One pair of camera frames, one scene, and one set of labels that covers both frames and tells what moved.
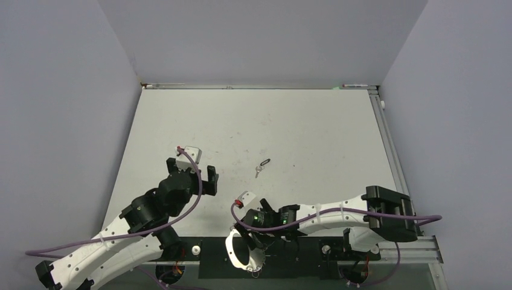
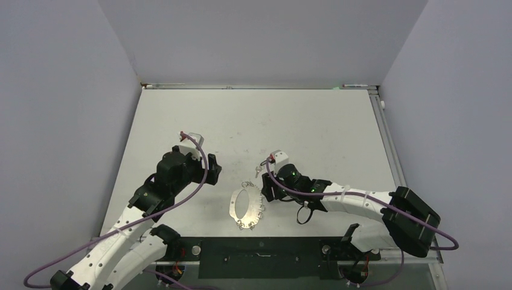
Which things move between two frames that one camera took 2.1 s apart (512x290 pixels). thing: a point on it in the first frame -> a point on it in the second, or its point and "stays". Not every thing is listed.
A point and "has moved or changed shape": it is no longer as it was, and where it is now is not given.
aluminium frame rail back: (182, 86) stays
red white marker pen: (345, 85) stays
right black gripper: (251, 238) -> (272, 192)
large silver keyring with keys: (257, 258) has moved or changed shape
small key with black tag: (258, 168) stays
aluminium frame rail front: (421, 251) stays
